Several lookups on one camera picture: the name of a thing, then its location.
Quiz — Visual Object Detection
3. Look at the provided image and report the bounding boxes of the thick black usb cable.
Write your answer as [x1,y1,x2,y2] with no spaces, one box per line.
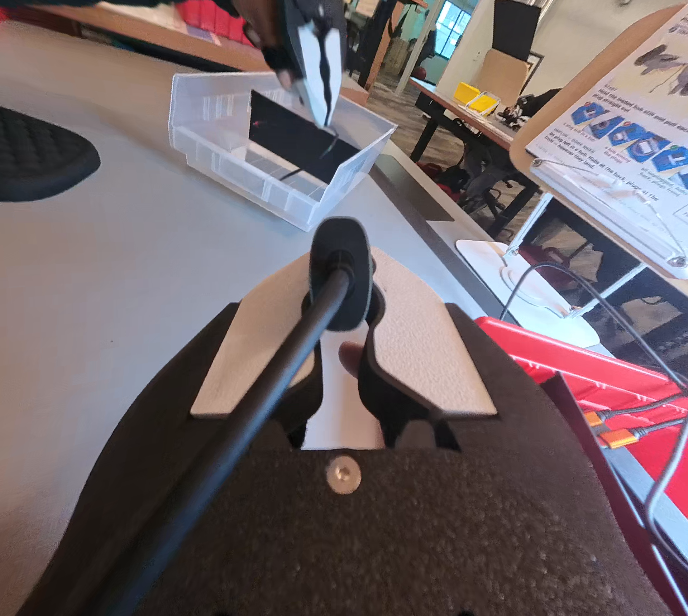
[91,217,375,616]

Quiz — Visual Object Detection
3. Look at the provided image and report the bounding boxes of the red plastic crate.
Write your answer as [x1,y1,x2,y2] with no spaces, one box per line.
[176,0,253,46]

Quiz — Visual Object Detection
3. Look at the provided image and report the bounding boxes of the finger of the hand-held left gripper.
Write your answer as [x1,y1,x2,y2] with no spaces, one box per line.
[322,30,345,126]
[293,22,330,128]

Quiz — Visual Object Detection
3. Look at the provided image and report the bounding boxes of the black usb hub box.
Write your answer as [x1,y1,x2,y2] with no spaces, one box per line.
[248,90,362,186]

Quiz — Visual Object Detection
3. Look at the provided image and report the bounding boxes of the black stand cable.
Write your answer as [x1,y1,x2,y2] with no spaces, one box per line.
[500,261,688,392]

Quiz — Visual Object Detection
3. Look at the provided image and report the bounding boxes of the orange plug usb cable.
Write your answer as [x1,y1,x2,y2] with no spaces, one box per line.
[598,418,688,450]
[583,395,688,429]

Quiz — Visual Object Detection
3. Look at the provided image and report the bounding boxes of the clear plastic bin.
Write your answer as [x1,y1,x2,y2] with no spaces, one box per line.
[168,71,398,232]

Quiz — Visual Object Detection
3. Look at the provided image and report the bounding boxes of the black mesh pad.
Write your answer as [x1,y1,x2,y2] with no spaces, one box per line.
[0,107,102,203]

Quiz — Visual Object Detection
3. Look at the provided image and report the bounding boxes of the grey cable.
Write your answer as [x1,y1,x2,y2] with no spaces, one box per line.
[644,412,688,574]

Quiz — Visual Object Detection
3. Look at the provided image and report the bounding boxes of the cardboard sheet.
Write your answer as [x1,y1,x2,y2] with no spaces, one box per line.
[477,49,530,106]

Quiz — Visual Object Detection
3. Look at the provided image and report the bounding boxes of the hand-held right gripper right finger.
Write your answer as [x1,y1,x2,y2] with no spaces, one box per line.
[357,245,499,451]

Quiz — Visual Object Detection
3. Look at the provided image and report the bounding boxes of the black panel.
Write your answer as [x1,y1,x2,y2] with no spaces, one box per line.
[493,0,542,63]

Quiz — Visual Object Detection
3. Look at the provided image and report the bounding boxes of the instruction board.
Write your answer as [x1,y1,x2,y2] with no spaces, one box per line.
[510,4,688,281]

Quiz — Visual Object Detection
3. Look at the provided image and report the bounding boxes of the wooden table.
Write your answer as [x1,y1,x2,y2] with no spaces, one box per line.
[407,76,541,238]

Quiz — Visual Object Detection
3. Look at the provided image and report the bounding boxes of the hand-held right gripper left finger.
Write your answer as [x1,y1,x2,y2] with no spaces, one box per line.
[191,251,324,449]

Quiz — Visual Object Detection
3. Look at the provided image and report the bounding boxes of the red plastic bin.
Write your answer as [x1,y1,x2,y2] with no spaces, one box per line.
[476,316,688,616]

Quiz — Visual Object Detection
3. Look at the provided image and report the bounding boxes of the person's right hand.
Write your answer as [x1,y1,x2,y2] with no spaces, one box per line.
[339,341,367,379]

